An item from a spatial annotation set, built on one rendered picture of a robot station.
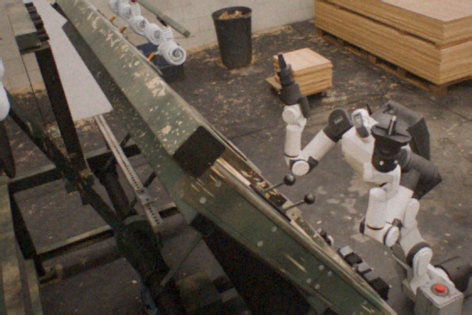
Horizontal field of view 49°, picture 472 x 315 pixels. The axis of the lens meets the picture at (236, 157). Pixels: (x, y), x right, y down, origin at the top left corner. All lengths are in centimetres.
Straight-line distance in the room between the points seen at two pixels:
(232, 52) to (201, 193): 538
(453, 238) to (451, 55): 230
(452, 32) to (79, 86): 380
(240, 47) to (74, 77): 204
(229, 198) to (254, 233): 14
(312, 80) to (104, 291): 302
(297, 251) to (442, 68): 426
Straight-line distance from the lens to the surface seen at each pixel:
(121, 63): 158
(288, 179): 156
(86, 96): 586
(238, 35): 642
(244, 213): 126
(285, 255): 142
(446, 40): 544
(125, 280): 363
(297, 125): 232
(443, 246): 373
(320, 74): 544
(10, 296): 261
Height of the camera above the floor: 242
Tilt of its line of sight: 31 degrees down
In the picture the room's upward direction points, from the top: 7 degrees counter-clockwise
